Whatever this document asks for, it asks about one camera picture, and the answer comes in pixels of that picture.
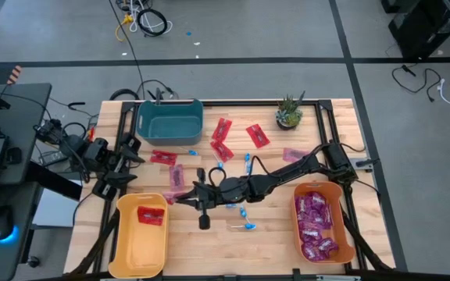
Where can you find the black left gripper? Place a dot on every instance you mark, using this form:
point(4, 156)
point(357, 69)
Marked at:
point(111, 164)

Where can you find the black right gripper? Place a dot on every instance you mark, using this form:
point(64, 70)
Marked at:
point(205, 195)

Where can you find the red Twizzlers candy pack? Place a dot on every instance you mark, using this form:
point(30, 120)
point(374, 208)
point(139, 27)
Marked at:
point(163, 157)
point(258, 135)
point(222, 129)
point(222, 151)
point(151, 215)

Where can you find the purple Skittles candy pack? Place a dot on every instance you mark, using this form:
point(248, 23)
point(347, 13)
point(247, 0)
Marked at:
point(301, 206)
point(327, 245)
point(311, 234)
point(317, 200)
point(307, 224)
point(325, 216)
point(311, 251)

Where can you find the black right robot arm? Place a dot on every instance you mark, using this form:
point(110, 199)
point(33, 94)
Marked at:
point(287, 171)

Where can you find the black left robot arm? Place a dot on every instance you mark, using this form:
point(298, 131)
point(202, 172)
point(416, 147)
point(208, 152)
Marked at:
point(68, 144)

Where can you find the teal plastic bin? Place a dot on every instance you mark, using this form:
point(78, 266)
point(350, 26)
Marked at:
point(170, 129)

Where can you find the yellow plastic bin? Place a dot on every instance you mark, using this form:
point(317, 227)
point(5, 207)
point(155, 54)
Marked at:
point(141, 250)

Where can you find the light grey box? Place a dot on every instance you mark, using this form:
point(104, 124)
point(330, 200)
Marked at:
point(57, 210)

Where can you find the black desk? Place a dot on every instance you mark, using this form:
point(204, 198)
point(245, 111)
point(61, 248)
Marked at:
point(26, 117)

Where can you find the potted succulent plant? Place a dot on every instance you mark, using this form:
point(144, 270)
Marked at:
point(288, 115)

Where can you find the black chair caster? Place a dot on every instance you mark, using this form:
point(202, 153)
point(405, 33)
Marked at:
point(33, 261)

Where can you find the black mouse with light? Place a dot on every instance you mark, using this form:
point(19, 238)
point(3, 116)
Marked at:
point(1, 222)

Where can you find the orange black striped object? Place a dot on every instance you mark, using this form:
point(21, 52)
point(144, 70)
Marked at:
point(14, 74)

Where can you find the orange plastic bin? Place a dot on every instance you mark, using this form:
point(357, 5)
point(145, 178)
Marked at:
point(342, 218)

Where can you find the black equipment cabinet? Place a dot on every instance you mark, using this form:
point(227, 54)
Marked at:
point(428, 23)

